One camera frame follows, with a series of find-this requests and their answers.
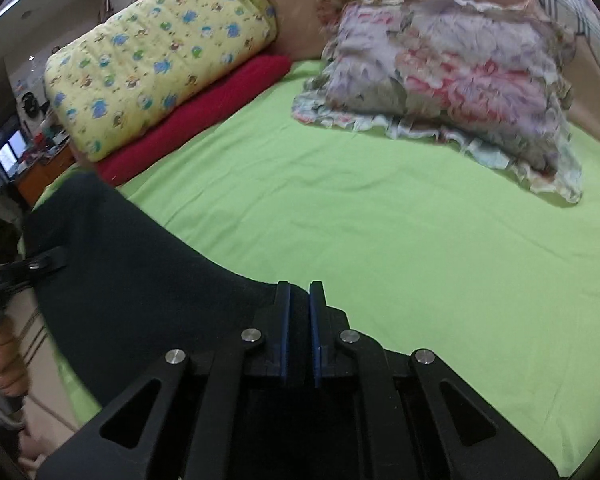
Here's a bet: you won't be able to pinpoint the person's left hand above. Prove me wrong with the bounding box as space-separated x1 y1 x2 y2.
0 331 32 401

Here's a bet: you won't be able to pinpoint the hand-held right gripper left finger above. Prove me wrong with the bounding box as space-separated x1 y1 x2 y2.
35 280 293 480

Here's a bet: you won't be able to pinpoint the large pink pillow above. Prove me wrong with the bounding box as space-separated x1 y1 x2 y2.
227 0 600 136

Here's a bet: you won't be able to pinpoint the red towel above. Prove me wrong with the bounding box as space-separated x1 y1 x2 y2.
94 54 294 185

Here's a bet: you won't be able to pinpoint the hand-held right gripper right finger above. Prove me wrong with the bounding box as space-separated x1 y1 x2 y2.
307 280 560 480

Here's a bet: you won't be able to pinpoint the yellow cartoon-print pillow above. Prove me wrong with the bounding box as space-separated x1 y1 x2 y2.
44 0 280 157

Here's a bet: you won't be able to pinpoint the computer monitor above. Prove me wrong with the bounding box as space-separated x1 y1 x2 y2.
0 130 27 174

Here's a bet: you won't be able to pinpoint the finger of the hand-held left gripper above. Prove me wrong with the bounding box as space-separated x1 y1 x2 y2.
0 246 69 302

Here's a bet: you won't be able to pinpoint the floral ruffled pillow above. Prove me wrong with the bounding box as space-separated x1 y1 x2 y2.
291 0 585 205

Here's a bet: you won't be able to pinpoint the dark grey pants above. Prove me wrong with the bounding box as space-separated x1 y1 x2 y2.
22 172 281 413

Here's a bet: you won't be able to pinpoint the wooden desk with monitor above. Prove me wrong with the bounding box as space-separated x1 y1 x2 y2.
15 144 79 207

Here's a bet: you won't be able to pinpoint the green bed sheet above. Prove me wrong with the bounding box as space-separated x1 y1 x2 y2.
17 57 600 479

